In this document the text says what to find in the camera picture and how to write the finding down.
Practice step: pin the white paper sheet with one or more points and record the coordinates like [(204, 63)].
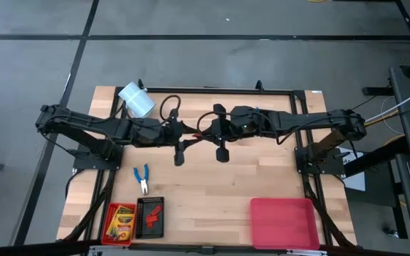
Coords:
[(356, 183)]

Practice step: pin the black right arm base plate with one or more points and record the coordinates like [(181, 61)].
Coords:
[(333, 167)]

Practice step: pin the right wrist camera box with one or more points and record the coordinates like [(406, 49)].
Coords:
[(222, 155)]

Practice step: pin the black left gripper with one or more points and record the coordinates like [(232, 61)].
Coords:
[(174, 133)]

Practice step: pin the pink plastic tray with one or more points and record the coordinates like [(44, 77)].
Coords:
[(283, 224)]

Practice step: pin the red eraser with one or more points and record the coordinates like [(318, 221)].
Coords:
[(156, 210), (151, 224), (197, 136), (150, 218)]

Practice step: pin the black support beam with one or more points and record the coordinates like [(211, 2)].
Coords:
[(376, 156)]

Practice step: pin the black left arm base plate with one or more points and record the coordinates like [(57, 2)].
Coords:
[(94, 164)]

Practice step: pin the black mesh basket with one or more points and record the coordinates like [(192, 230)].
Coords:
[(157, 232)]

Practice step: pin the small red plastic basket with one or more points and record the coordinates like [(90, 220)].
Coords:
[(117, 242)]

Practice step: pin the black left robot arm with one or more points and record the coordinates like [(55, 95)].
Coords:
[(84, 121)]

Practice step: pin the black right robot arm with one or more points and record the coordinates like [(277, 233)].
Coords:
[(315, 121)]

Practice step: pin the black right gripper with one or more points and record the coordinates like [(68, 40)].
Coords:
[(237, 128)]

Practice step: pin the black camera rig bar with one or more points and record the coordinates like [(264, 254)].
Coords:
[(30, 249)]

